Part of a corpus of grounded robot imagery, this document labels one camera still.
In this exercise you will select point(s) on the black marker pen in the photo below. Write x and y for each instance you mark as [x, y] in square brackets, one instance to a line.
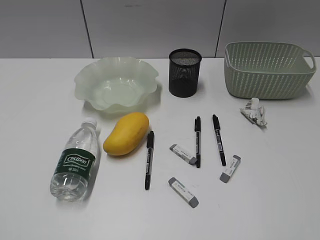
[149, 160]
[197, 129]
[217, 129]

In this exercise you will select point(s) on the yellow mango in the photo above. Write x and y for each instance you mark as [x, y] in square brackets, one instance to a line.
[126, 134]

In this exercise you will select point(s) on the grey white eraser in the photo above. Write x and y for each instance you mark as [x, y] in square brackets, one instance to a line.
[183, 192]
[183, 154]
[230, 169]

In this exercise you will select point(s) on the waste paper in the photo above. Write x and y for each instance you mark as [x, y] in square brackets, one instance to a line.
[254, 112]

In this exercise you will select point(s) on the clear water bottle green label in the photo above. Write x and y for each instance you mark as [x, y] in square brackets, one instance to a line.
[73, 171]

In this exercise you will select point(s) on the pale green wavy plate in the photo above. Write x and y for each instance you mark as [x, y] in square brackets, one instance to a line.
[116, 84]

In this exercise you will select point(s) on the black mesh pen holder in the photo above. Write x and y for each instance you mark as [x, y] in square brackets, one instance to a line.
[184, 69]

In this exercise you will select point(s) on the pale green woven basket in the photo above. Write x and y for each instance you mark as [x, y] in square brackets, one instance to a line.
[267, 70]

